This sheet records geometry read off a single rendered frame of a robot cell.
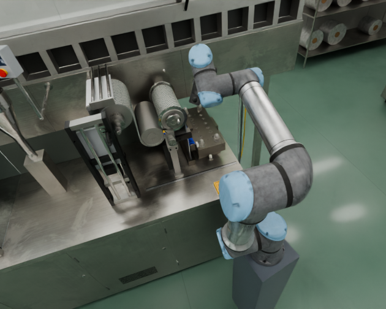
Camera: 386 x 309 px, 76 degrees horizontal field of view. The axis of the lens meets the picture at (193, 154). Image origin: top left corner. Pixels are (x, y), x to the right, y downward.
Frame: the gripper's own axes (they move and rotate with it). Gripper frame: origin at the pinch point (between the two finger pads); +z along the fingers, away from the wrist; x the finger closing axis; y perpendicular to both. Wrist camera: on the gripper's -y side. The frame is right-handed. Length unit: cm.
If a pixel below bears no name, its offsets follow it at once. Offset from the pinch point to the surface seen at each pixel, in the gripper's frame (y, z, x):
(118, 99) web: -17.4, -5.0, 34.6
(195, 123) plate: -10.8, 41.1, 4.9
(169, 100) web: -8.2, 8.4, 16.1
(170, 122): -18.5, 6.4, 11.3
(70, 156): -59, 38, 72
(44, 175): -67, 9, 65
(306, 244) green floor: -64, 96, -105
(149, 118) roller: -19.7, 12.0, 23.4
